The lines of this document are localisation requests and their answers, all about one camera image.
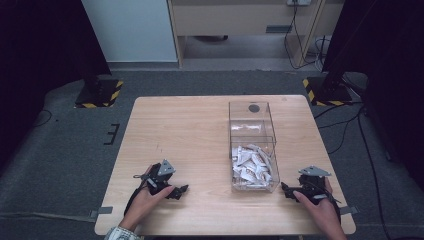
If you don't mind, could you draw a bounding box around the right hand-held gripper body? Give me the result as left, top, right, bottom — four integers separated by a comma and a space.
297, 165, 332, 205

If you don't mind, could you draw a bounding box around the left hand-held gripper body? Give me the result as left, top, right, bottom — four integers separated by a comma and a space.
141, 159, 176, 196

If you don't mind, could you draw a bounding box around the pile of white packets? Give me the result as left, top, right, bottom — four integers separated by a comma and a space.
231, 143, 275, 190

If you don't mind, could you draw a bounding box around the clear plastic box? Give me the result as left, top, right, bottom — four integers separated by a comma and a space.
228, 100, 281, 194

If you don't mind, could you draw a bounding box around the person's right hand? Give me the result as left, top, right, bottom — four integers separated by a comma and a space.
292, 178, 346, 234

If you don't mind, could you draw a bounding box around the person's left hand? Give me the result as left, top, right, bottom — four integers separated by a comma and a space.
119, 184, 176, 232

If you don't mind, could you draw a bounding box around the grey tape strip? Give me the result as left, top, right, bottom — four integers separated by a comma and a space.
339, 205, 360, 216
89, 206, 114, 220

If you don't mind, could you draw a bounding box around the black stand base hazard tape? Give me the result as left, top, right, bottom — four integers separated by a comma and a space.
74, 78, 125, 109
302, 76, 354, 107

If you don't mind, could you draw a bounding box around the black curtain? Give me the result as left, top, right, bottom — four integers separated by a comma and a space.
0, 0, 112, 168
321, 0, 424, 183

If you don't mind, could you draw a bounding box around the white cabinet panel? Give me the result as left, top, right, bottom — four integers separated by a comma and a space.
81, 0, 178, 63

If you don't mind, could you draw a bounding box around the grey label on desk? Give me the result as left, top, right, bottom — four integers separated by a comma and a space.
265, 24, 294, 35

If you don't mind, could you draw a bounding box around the black strap of right gripper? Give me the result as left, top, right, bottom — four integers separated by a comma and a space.
328, 196, 342, 223

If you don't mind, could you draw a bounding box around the black strap of gripper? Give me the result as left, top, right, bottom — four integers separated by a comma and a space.
123, 173, 148, 217
328, 196, 342, 223

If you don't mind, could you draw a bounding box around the black strap of left gripper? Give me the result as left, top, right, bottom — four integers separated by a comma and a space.
123, 173, 148, 217

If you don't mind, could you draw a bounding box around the black cable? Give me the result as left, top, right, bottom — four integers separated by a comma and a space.
283, 3, 326, 71
32, 109, 54, 128
357, 113, 393, 240
313, 101, 368, 156

